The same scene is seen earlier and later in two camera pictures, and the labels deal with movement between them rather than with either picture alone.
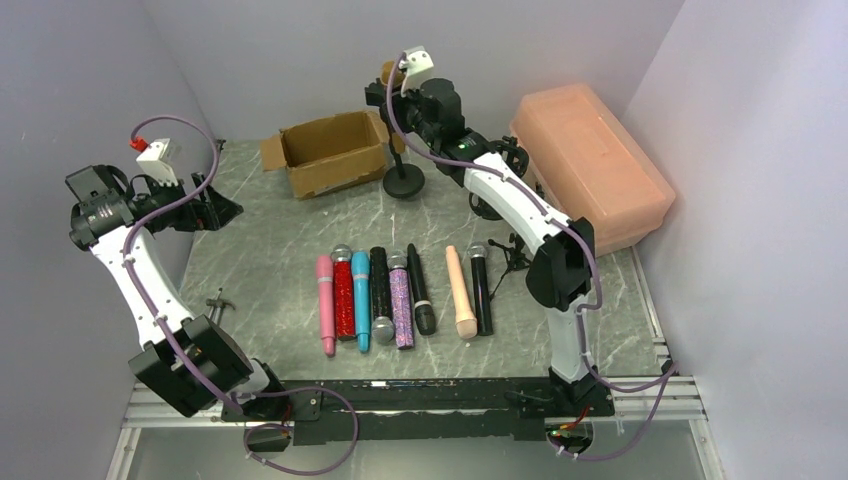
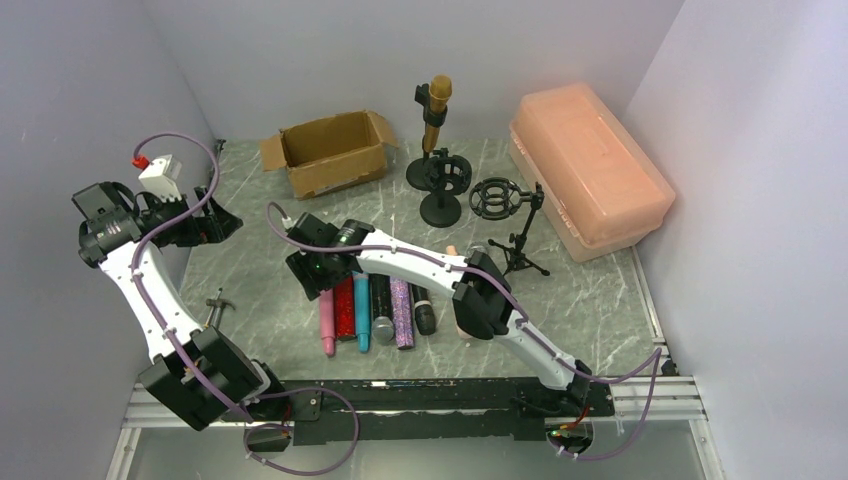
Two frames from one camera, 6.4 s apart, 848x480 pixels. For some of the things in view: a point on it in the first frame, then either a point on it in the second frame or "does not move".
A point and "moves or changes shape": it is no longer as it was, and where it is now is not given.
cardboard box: (326, 154) does not move
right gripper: (383, 93) → (304, 273)
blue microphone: (361, 275) does not move
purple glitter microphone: (402, 304) does not move
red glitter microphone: (341, 255) does not move
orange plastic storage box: (591, 164) does not move
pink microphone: (325, 273) does not move
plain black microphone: (424, 316) does not move
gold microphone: (398, 75) moves or changes shape
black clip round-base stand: (402, 180) moves or changes shape
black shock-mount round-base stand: (509, 149) → (446, 176)
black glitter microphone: (383, 328) does not move
